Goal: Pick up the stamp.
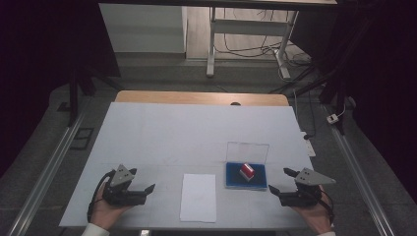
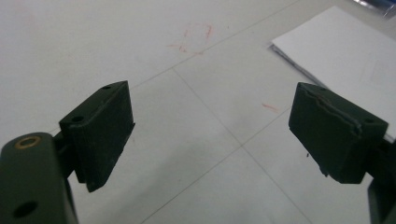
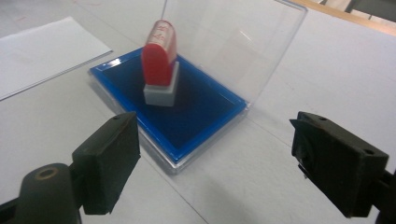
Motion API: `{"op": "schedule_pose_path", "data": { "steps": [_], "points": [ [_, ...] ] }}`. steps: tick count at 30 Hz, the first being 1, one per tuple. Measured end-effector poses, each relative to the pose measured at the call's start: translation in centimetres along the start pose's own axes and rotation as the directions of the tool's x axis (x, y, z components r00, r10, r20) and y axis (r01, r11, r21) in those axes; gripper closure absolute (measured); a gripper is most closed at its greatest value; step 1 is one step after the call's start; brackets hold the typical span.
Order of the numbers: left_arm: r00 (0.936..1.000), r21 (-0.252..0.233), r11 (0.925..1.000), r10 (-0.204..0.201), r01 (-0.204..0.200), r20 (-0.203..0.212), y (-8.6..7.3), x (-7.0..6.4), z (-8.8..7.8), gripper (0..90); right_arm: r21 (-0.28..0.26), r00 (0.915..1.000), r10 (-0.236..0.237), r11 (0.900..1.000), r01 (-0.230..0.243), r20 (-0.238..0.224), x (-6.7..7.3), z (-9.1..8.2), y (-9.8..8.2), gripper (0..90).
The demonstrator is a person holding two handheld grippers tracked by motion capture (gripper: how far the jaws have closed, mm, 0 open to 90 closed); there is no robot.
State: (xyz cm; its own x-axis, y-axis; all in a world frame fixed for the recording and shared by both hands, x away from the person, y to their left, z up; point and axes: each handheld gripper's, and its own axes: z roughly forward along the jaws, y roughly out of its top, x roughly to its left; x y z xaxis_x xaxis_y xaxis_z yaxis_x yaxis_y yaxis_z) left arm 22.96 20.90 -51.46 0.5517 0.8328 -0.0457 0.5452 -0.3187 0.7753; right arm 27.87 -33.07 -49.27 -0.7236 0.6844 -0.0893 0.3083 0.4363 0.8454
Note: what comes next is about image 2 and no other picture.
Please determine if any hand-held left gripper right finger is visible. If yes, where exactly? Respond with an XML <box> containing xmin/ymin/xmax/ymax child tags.
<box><xmin>288</xmin><ymin>81</ymin><xmax>389</xmax><ymax>185</ymax></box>

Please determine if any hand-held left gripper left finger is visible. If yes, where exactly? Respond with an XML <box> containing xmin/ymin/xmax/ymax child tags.
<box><xmin>58</xmin><ymin>80</ymin><xmax>136</xmax><ymax>193</ymax></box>

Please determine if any white paper sheet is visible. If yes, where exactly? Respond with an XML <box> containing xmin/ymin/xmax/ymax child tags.
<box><xmin>268</xmin><ymin>5</ymin><xmax>396</xmax><ymax>142</ymax></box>

